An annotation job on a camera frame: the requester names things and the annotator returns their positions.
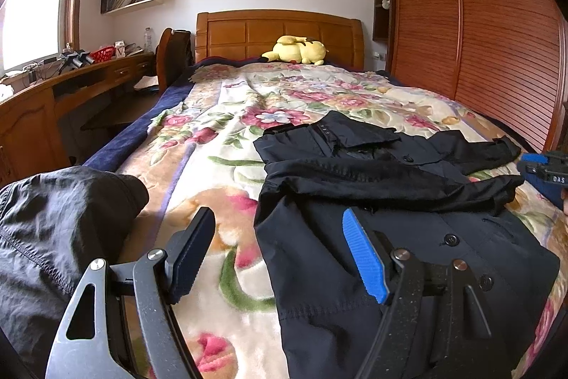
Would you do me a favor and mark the wooden bed headboard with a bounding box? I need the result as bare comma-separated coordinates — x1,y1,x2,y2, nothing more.
195,9,366,71

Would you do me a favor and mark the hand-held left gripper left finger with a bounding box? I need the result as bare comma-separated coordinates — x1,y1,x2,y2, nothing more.
44,207,216,379

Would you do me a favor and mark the navy bed sheet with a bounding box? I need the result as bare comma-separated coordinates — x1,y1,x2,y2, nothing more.
82,56,400,172

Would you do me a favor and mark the blue cloth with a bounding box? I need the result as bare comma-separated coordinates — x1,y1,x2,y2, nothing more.
525,179,565,210

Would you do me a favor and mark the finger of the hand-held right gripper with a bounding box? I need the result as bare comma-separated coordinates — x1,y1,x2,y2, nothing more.
517,153,551,176

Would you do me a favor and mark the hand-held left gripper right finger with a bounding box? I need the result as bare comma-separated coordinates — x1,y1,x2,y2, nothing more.
342,208,494,379

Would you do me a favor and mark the black bag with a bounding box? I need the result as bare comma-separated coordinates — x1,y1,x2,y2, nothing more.
171,29,194,67

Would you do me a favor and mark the wooden desk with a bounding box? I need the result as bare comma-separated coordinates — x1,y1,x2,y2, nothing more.
0,50,157,185

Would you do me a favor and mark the wooden slatted wardrobe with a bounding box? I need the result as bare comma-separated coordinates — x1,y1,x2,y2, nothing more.
372,0,568,154

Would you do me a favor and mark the black device on desk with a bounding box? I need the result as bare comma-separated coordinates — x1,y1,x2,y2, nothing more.
59,48,95,71

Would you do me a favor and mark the floral blanket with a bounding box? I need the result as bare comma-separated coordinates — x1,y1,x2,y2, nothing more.
86,61,561,379

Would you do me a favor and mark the yellow plush toy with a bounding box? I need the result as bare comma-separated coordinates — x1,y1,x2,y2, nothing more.
260,35,330,66

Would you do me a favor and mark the dark grey jacket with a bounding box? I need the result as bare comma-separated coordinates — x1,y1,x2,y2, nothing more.
0,166,150,364

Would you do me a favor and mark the black shirt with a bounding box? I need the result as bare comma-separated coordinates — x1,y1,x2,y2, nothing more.
253,110,561,379

